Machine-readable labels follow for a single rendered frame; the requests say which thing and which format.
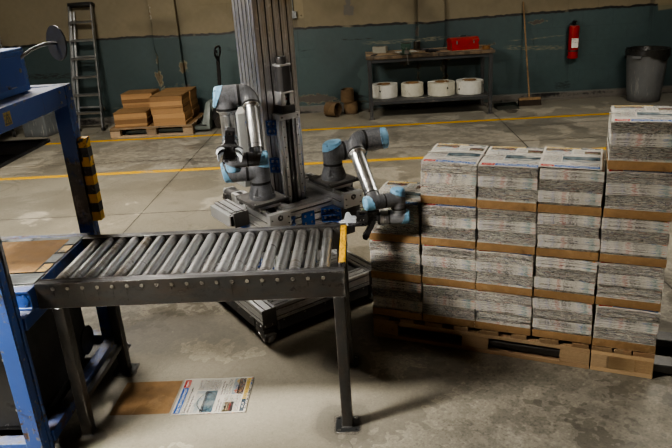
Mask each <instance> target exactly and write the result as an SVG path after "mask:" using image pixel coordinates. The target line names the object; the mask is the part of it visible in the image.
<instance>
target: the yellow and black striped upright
mask: <svg viewBox="0 0 672 448"><path fill-rule="evenodd" d="M77 143H78V148H79V153H80V158H81V163H82V168H83V173H84V178H85V183H86V188H87V193H88V197H89V202H90V207H91V212H92V217H93V221H99V220H102V219H103V218H105V215H104V209H103V204H102V198H101V193H100V188H99V183H98V178H97V173H96V168H95V163H94V158H93V153H92V147H91V143H90V138H89V136H80V137H78V138H77Z"/></svg>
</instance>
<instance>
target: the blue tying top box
mask: <svg viewBox="0 0 672 448"><path fill-rule="evenodd" d="M22 50H23V49H22V48H21V47H18V48H2V49H0V100H2V99H5V98H8V97H11V96H14V95H17V94H20V93H23V92H26V91H29V90H31V87H30V82H29V78H28V73H27V69H26V64H25V60H24V58H23V59H21V58H20V55H21V54H23V51H22Z"/></svg>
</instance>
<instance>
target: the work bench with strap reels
mask: <svg viewBox="0 0 672 448"><path fill-rule="evenodd" d="M461 36H465V37H453V38H448V39H447V47H440V48H433V49H436V50H440V51H436V52H425V50H414V49H410V53H411V55H408V61H423V60H440V59H457V58H474V57H481V69H480V78H465V77H464V78H460V79H457V80H456V83H455V81H454V80H449V79H439V80H432V81H428V91H424V89H423V82H422V81H406V82H402V83H401V92H400V93H398V86H397V82H377V83H373V84H372V66H371V63H389V62H406V61H407V55H400V52H402V50H390V51H388V52H386V53H373V52H365V56H366V60H367V67H368V89H369V110H368V112H370V119H369V120H375V118H374V113H373V112H374V110H373V105H388V104H406V103H424V102H442V101H460V100H478V99H480V104H478V105H479V106H485V104H484V99H488V112H486V113H487V114H494V113H493V112H492V82H493V53H495V49H493V48H491V47H490V49H487V50H483V49H482V45H479V37H478V36H468V35H461ZM373 54H377V55H375V56H371V55H373ZM485 57H489V72H488V92H487V91H486V90H485V89H484V63H485ZM455 84H456V89H455Z"/></svg>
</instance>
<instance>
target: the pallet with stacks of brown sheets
mask: <svg viewBox="0 0 672 448"><path fill-rule="evenodd" d="M196 91H197V89H196V86H192V87H175V88H165V89H163V90H162V91H160V92H159V89H142V90H128V91H126V92H124V93H122V94H120V95H121V101H122V104H123V109H119V110H117V111H116V112H114V113H113V115H114V122H115V126H114V127H112V128H110V135H111V139H117V138H136V137H154V136H172V135H190V134H194V133H195V128H194V126H195V125H196V124H200V120H201V119H203V115H204V113H199V111H200V107H199V105H198V99H197V94H196ZM167 127H182V128H183V132H174V133H159V131H158V128H167ZM131 129H146V132H147V134H137V135H123V133H126V131H128V130H131Z"/></svg>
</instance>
